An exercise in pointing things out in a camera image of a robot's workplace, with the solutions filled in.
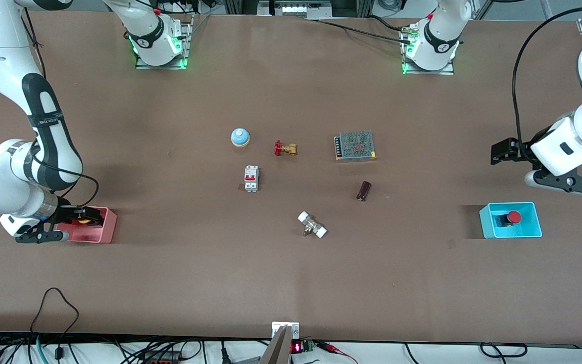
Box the red push button switch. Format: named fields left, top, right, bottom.
left=493, top=211, right=522, bottom=228

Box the thin black looped cable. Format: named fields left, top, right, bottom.
left=29, top=287, right=80, bottom=360

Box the grey camera mount pole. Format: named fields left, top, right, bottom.
left=259, top=326, right=293, bottom=364

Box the red clip lead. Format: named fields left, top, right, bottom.
left=320, top=342, right=358, bottom=364

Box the cyan plastic box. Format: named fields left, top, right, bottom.
left=479, top=202, right=543, bottom=239

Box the black coiled cable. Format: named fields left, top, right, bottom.
left=479, top=343, right=529, bottom=359

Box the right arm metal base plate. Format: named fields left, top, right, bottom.
left=135, top=19, right=192, bottom=70

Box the white circuit breaker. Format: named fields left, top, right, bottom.
left=244, top=165, right=260, bottom=193

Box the blue service bell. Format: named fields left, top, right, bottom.
left=230, top=127, right=251, bottom=148

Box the pink plastic box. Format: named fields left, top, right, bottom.
left=58, top=206, right=118, bottom=244

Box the metal mesh power supply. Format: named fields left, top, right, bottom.
left=334, top=131, right=377, bottom=162

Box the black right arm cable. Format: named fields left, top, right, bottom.
left=31, top=152, right=101, bottom=209

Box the aluminium frame rack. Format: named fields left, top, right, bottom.
left=224, top=0, right=375, bottom=20

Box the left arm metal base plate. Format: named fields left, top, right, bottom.
left=401, top=29, right=455, bottom=76

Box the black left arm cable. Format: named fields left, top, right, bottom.
left=511, top=4, right=582, bottom=155

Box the metal fitting with white caps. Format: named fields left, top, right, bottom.
left=298, top=211, right=328, bottom=239

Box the black base power cable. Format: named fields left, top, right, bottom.
left=315, top=19, right=413, bottom=44

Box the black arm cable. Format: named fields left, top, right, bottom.
left=511, top=4, right=582, bottom=155
left=31, top=152, right=101, bottom=209

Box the silver camera mount bracket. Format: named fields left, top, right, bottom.
left=271, top=322, right=301, bottom=340

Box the black orange power strip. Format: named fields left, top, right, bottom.
left=142, top=351, right=183, bottom=364

